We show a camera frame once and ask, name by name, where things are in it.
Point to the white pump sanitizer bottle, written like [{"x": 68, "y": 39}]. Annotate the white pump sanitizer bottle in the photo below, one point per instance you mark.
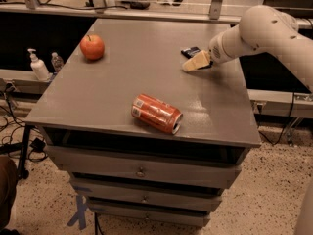
[{"x": 38, "y": 66}]

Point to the grey drawer cabinet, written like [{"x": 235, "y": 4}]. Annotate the grey drawer cabinet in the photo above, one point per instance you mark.
[{"x": 140, "y": 137}]

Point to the metal railing frame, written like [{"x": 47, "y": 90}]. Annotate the metal railing frame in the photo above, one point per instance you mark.
[{"x": 216, "y": 11}]

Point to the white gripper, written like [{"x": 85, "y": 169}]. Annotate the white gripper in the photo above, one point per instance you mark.
[{"x": 217, "y": 52}]

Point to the bottom grey drawer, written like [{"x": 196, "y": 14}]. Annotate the bottom grey drawer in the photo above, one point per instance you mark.
[{"x": 150, "y": 213}]

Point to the top grey drawer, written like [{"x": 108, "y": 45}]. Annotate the top grey drawer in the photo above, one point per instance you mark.
[{"x": 141, "y": 167}]

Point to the red apple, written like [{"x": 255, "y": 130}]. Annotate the red apple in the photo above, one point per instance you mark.
[{"x": 92, "y": 47}]

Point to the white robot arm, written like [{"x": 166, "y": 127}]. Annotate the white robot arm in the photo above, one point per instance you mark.
[{"x": 274, "y": 194}]

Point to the middle grey drawer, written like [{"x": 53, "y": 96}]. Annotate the middle grey drawer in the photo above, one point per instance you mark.
[{"x": 110, "y": 191}]

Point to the red coke can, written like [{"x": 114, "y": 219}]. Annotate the red coke can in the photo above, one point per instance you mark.
[{"x": 156, "y": 113}]

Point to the grey drawer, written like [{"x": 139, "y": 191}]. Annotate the grey drawer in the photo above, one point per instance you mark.
[
  {"x": 110, "y": 191},
  {"x": 141, "y": 167},
  {"x": 150, "y": 213}
]

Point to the dark blue rxbar wrapper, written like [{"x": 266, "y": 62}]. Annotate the dark blue rxbar wrapper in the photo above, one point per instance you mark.
[{"x": 190, "y": 52}]

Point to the brown object at edge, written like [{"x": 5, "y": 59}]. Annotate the brown object at edge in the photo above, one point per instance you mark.
[{"x": 8, "y": 183}]

